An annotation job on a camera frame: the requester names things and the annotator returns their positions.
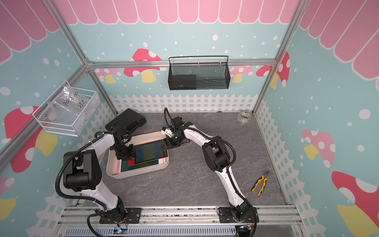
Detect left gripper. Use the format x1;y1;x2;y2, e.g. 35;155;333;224
111;142;137;161

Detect red writing tablet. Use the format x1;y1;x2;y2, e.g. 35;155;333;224
128;140;168;166

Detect cream plastic storage box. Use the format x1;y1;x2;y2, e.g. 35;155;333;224
106;132;169;179

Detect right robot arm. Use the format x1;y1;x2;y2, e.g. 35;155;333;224
161;116;259;223

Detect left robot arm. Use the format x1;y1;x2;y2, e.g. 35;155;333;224
55;130;135;223

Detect pink writing tablet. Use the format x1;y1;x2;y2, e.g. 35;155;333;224
116;157;169;178

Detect black box in basket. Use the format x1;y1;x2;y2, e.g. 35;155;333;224
168;75;197;90

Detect black case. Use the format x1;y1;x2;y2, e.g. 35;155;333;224
105;108;146;133

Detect clear plastic bag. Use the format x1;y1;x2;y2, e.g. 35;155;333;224
44;86;88;124

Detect clear tape roll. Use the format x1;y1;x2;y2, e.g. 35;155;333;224
237;111;253;123

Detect yellow black pliers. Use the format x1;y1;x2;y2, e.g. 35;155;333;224
251;170;270;197

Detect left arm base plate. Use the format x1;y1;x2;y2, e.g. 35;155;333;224
99;208;142;224

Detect white wire wall basket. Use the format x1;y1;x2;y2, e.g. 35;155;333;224
32;81;100;137

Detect black mesh wall basket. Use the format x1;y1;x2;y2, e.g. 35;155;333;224
168;55;231;90

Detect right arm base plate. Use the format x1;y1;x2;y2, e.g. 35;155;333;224
217;207;260;224

